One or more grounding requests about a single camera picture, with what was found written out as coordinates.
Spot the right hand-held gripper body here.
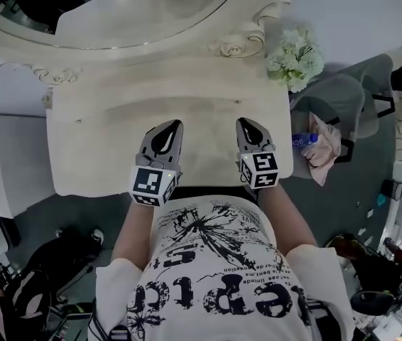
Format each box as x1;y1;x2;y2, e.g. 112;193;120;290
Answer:
238;141;281;190

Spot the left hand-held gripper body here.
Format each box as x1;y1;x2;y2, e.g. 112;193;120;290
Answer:
129;144;184;208

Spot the person's left forearm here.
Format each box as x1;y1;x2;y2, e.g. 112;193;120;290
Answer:
111;195;160;264

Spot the person's right forearm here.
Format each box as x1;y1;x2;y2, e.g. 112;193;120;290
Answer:
256;184;318;256

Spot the cream dressing table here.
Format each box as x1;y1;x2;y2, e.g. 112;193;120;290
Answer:
0;0;296;197

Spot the clear plastic water bottle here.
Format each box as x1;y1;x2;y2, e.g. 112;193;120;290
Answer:
290;132;320;150

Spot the pink cloth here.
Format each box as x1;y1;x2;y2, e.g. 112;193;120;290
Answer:
305;112;343;188

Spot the white flower bouquet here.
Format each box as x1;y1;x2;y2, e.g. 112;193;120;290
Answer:
264;22;326;94

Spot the grey upholstered chair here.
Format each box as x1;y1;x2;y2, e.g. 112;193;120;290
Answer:
288;53;396;181

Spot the person's white printed shirt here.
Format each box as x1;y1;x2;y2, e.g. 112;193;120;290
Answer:
94;195;357;341

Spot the black backpack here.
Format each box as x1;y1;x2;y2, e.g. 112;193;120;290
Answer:
7;225;103;335

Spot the black bag with red trim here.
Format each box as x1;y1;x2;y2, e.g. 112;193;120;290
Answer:
325;233;402;315

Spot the oval mirror with cream frame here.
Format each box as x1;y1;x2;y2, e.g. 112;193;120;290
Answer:
0;0;248;50

